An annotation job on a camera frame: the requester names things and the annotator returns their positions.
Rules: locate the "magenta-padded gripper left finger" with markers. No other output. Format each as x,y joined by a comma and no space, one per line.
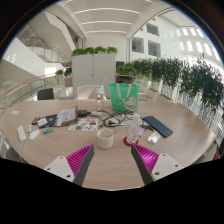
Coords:
63,166

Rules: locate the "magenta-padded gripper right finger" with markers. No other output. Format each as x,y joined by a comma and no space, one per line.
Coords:
160,164

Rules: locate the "clear plastic water bottle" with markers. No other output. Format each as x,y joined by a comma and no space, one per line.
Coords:
133,133

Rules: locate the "small white packet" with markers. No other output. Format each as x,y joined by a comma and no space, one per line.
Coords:
154,137

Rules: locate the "dark blue keyboard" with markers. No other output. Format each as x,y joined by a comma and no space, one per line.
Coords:
158,126

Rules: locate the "small teal tube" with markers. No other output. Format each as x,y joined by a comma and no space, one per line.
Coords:
48,131

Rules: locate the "flat round red coaster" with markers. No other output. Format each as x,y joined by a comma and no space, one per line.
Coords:
125,143

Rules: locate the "white computer mouse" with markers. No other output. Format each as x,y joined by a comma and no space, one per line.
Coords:
33,135

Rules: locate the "colourful sticker sheet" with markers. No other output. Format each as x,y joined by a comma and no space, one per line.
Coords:
83,125

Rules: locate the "black notebook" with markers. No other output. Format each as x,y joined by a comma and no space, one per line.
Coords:
51,120

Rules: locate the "white grid-pattern mug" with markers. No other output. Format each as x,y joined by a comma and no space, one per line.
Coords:
105,141

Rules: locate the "white labelled card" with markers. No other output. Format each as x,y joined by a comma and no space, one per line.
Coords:
42,122

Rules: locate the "white printed booklet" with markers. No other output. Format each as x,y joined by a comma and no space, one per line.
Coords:
66,115

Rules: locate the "small white case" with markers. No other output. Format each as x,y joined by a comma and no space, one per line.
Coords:
29,128

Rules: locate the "red and black phone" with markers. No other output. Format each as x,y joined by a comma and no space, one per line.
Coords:
36,120

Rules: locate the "white power strip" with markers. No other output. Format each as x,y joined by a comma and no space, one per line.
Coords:
21,132

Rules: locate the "black charger block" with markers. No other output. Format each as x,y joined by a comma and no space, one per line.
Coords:
82,113

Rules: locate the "gold spoon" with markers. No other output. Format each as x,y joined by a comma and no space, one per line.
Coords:
112,133

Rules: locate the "white paper card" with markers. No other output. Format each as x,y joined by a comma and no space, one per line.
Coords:
15,112

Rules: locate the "black chair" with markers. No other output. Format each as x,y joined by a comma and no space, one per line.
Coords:
45,94

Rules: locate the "tall clear spray bottle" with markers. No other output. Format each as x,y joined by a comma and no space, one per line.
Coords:
100,101

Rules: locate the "green tote bag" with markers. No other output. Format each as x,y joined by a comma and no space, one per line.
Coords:
121,98

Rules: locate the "white planter with plants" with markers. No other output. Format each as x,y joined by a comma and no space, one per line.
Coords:
67,78

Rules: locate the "row of green hedge plants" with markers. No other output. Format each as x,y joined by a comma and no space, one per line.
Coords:
196,83

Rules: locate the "brown planter with plants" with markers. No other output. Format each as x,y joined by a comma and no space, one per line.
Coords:
125,73

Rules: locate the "white cabinet with plants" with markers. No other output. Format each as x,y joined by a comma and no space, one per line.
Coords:
93,73

